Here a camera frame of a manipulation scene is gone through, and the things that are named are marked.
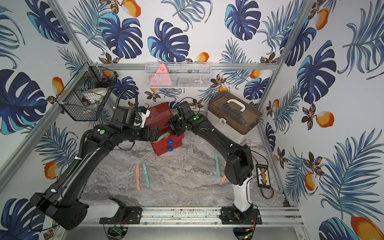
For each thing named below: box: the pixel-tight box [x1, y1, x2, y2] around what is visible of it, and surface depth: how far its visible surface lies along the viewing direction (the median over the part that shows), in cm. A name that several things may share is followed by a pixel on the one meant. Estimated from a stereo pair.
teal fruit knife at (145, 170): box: [141, 161, 150, 188], surface depth 90 cm
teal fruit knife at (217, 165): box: [214, 152, 221, 178], surface depth 94 cm
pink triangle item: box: [148, 63, 172, 87], surface depth 92 cm
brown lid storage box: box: [207, 90, 262, 144], surface depth 96 cm
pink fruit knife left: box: [136, 163, 141, 191], surface depth 89 cm
